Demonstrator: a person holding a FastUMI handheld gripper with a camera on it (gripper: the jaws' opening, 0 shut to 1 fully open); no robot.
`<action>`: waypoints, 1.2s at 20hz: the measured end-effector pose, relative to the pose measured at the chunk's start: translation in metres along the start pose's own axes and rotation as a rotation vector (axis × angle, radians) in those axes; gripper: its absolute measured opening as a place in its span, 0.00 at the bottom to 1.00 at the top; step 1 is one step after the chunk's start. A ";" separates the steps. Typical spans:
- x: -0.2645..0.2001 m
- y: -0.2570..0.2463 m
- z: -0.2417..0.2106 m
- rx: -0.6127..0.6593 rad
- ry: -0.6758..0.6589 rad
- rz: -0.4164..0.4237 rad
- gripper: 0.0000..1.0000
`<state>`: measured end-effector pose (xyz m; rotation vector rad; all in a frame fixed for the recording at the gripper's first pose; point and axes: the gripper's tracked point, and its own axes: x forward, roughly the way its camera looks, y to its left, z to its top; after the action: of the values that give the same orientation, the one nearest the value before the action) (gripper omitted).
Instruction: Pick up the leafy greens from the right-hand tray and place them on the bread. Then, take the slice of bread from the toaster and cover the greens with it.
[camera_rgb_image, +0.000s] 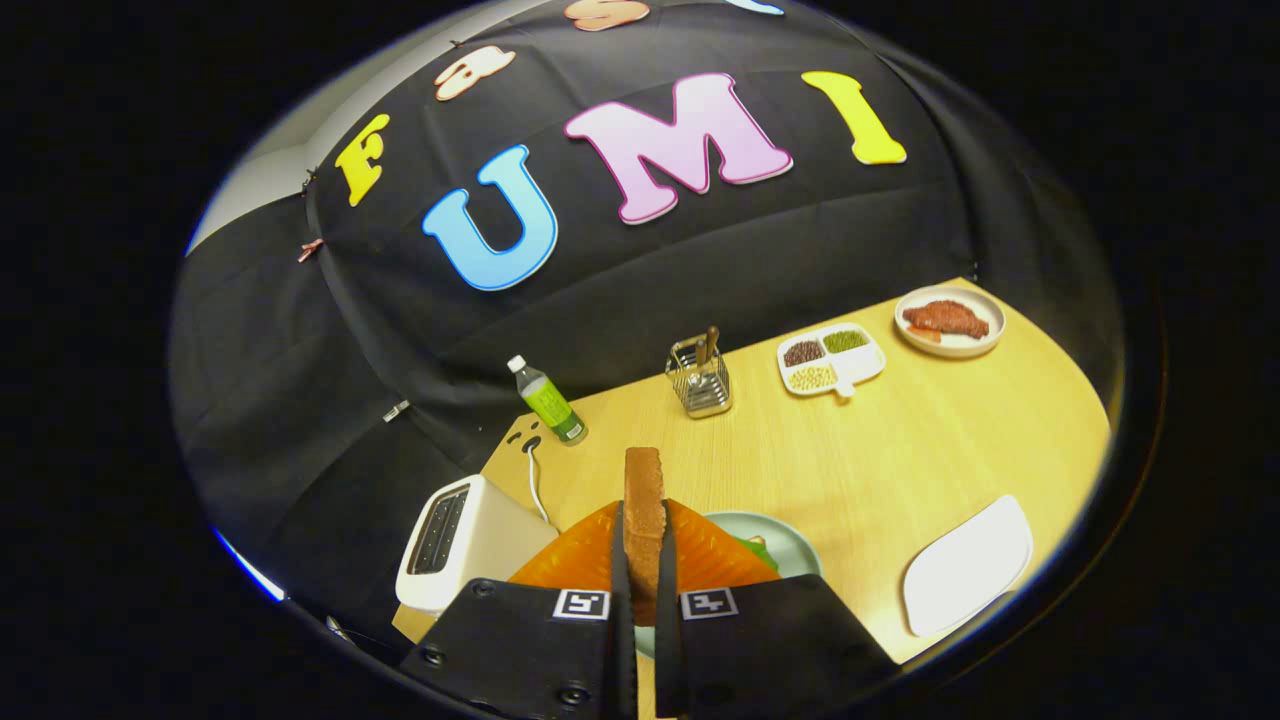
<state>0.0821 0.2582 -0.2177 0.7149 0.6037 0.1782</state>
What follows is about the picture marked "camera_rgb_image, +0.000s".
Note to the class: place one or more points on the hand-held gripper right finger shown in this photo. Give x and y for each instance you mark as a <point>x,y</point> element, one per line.
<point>670,600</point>

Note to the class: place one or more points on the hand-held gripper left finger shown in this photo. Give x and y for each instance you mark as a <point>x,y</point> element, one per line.
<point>618,600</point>

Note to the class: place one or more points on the brown toast slice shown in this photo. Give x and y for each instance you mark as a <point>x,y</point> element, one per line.
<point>645,520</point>

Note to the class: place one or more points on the green lettuce leaf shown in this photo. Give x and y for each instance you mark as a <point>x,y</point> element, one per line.
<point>762,555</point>

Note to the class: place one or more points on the mint green plate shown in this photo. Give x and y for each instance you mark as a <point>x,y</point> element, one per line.
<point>795,548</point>

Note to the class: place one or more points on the white toaster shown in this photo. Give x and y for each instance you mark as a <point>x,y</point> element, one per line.
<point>490,545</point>

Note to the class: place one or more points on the green label drink bottle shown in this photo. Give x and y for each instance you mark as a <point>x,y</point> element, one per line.
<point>550,403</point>

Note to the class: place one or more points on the pile of yellow beans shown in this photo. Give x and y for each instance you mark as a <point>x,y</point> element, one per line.
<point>812,377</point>

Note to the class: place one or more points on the pile of dark beans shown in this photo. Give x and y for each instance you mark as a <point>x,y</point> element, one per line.
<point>803,353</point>

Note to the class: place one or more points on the white cloth clip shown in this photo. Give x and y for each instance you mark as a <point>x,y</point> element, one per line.
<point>396,410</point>

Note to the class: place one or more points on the white square plate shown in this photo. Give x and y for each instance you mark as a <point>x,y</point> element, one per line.
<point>965,570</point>

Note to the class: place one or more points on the white divided dish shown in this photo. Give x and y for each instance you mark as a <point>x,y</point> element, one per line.
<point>860,365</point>

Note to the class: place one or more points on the pile of green beans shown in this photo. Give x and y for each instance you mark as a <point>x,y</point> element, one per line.
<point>845,341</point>

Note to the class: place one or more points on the orange carrot piece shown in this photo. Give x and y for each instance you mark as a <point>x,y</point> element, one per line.
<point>925,334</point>

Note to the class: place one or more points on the round white plate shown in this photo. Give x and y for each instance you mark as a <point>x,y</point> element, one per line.
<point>960,346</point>

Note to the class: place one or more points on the brown meat steak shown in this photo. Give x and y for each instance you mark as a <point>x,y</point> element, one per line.
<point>945,318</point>

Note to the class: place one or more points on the pink cloth clip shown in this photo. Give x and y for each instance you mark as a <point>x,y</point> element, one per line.
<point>310,248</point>

